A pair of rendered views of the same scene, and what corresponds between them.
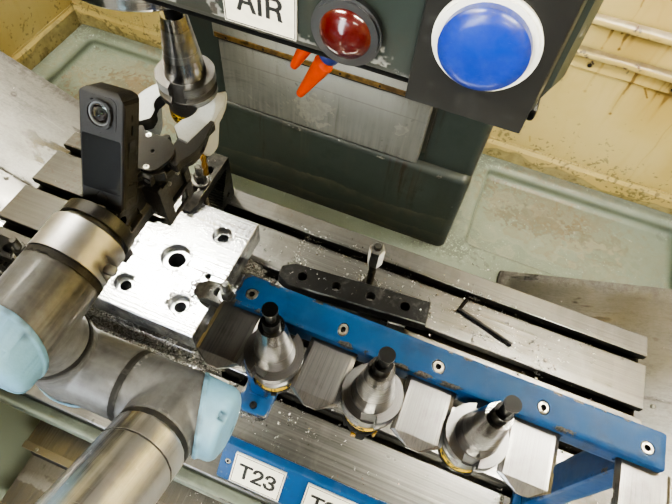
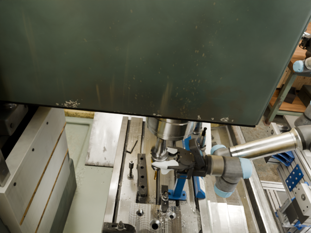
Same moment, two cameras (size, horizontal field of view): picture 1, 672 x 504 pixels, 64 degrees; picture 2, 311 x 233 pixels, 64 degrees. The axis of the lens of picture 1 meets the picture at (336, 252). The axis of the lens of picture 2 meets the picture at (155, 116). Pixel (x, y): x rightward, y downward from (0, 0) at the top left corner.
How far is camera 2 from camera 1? 1.04 m
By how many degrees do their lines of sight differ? 67
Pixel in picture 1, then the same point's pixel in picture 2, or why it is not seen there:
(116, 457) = (242, 146)
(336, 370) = (195, 136)
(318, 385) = not seen: hidden behind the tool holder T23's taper
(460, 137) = not seen: hidden behind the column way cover
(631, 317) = (104, 126)
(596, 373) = (137, 125)
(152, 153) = (186, 153)
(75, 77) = not seen: outside the picture
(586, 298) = (97, 137)
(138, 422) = (233, 150)
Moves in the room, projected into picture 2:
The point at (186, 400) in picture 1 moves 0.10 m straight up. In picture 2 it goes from (222, 149) to (229, 132)
